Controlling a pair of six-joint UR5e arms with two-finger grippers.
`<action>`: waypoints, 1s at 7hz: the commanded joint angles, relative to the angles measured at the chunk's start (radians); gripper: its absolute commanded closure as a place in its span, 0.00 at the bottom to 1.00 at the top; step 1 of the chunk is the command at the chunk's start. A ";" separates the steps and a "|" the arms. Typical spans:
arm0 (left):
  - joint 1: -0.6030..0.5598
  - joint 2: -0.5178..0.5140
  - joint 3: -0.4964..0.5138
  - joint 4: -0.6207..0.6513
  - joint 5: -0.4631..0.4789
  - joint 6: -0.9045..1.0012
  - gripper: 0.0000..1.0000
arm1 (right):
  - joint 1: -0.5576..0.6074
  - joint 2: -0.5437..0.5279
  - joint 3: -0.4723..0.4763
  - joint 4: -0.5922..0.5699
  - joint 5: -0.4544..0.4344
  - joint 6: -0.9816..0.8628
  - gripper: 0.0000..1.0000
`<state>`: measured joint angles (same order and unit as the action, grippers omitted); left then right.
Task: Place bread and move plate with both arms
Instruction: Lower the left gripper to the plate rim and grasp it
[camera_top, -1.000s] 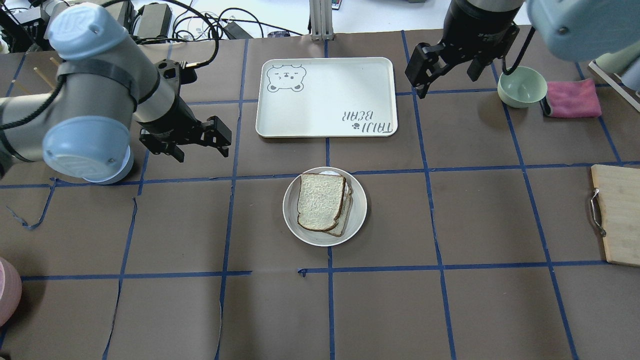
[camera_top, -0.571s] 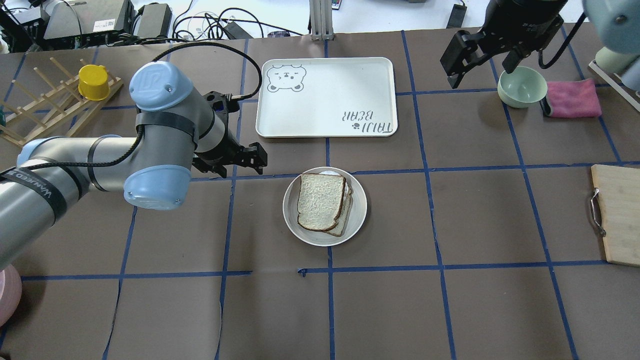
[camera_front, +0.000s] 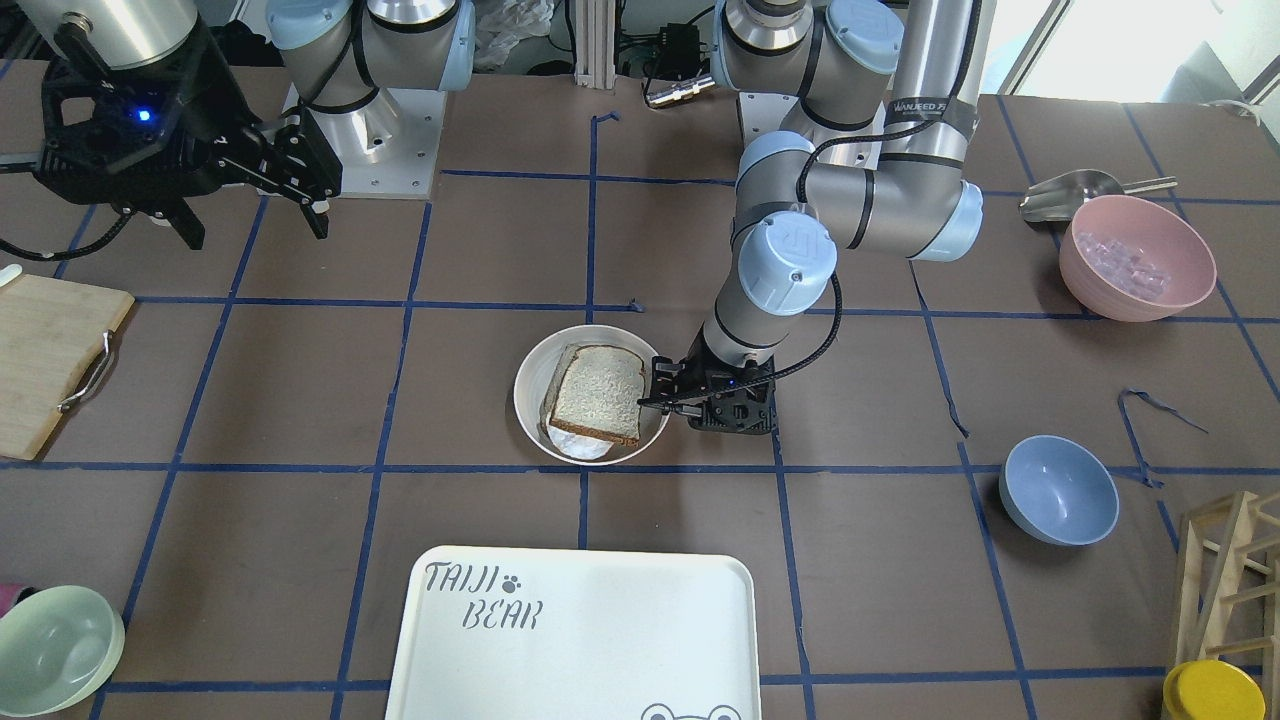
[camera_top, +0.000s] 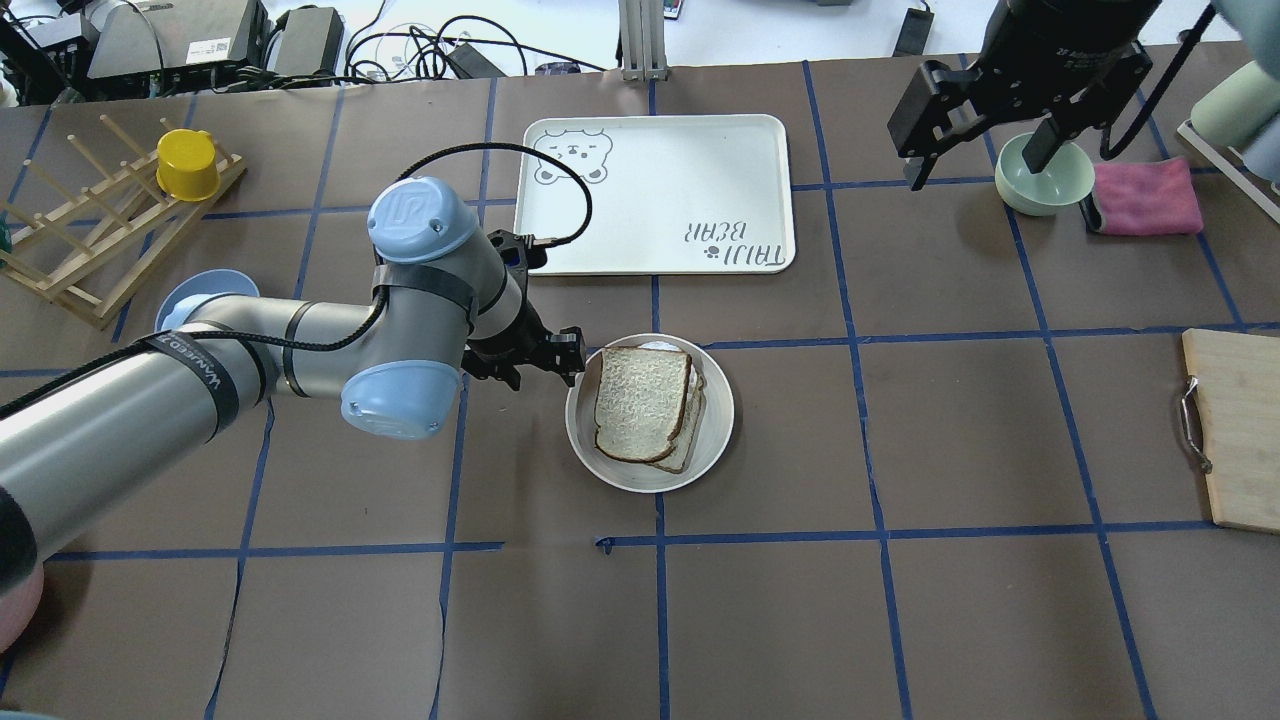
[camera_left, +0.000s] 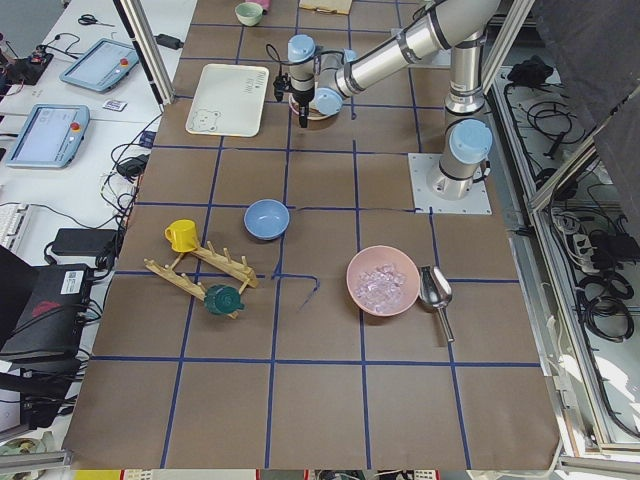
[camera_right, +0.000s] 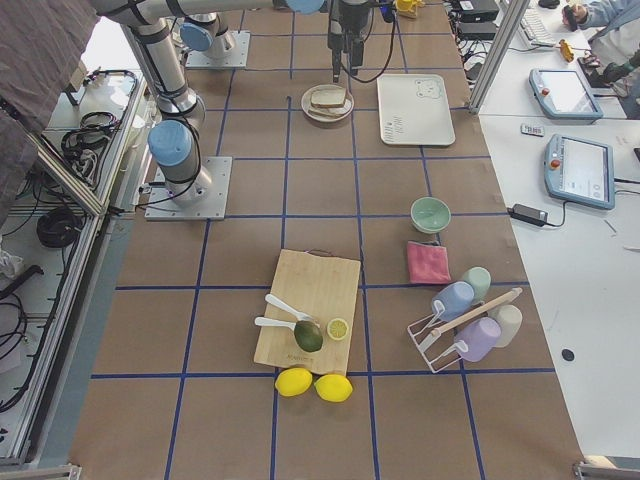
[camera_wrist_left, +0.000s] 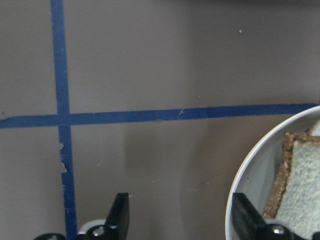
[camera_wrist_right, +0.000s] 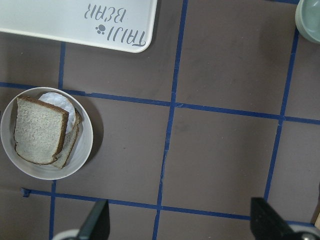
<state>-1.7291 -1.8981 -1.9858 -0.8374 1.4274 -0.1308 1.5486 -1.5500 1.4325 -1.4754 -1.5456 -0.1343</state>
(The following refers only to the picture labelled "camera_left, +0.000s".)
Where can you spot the teach pendant far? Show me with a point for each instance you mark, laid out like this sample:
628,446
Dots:
102,66

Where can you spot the wooden cutting board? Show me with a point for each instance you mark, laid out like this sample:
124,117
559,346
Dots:
341,7

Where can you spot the pink cloth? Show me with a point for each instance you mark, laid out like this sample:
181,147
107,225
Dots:
265,4

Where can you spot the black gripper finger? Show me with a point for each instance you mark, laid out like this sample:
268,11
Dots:
303,116

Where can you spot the metal scoop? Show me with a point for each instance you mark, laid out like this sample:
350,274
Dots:
436,294

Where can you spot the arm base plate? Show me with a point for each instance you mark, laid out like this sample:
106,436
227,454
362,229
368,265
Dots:
434,192

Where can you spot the white bear tray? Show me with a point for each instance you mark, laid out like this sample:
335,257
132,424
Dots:
228,101

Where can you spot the yellow mug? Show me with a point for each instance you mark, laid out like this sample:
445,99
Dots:
182,235

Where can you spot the black computer box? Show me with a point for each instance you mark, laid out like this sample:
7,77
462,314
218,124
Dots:
41,308

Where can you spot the teach pendant near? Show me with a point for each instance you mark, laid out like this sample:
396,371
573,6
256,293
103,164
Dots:
50,137

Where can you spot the green bowl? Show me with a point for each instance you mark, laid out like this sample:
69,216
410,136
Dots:
249,13

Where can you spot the black scissors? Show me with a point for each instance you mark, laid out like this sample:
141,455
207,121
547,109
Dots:
89,19

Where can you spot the blue bowl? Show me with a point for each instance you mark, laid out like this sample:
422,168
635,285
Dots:
266,219

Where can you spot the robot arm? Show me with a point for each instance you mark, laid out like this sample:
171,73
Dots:
321,78

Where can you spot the ice cubes in bowl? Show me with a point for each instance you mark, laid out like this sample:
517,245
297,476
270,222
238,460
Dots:
380,288

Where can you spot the white round plate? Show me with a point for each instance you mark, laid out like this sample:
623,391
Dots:
311,110

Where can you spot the black power adapter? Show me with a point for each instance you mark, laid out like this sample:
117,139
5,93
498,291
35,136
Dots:
97,243

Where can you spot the dark green mug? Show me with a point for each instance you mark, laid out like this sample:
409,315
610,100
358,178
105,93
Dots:
223,300

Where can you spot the aluminium frame post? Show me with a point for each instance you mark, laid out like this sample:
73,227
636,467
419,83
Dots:
137,27

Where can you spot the pink bowl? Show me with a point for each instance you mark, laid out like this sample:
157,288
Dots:
371,257

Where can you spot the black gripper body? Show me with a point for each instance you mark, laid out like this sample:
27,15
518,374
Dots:
303,97

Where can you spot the teach pendant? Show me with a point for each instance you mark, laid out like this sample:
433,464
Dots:
50,137
102,66

